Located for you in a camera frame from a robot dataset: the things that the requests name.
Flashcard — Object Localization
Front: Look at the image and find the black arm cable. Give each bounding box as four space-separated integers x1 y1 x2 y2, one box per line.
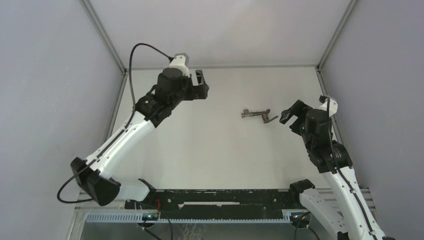
56 42 176 204
293 96 382 240

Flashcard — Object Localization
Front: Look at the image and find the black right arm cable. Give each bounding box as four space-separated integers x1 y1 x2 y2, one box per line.
293 96 382 240

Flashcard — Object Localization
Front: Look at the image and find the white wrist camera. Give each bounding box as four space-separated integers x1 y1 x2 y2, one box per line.
318 95 339 117
169 53 190 77

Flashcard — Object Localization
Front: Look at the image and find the metal elbow pipe fitting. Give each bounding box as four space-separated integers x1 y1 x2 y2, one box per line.
241 109 253 118

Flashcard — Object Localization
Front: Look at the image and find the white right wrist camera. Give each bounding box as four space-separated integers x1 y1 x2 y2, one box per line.
318 95 339 117

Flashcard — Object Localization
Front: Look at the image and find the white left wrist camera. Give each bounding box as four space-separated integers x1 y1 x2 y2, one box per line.
169 53 190 77

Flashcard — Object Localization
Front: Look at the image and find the metal water faucet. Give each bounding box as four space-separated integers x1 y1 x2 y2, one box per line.
252 109 278 124

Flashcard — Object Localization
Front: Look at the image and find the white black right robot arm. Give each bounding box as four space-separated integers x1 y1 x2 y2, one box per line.
279 96 390 240

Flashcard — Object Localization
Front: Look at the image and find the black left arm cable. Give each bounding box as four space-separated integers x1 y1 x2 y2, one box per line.
56 42 176 204

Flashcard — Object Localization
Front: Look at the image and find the white slotted cable duct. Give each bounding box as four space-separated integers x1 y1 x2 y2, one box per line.
85 212 293 224

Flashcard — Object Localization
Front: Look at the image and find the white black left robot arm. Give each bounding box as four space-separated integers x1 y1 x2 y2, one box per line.
70 67 209 209

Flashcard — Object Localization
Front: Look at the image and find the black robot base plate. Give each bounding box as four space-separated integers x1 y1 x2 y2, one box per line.
124 189 306 219

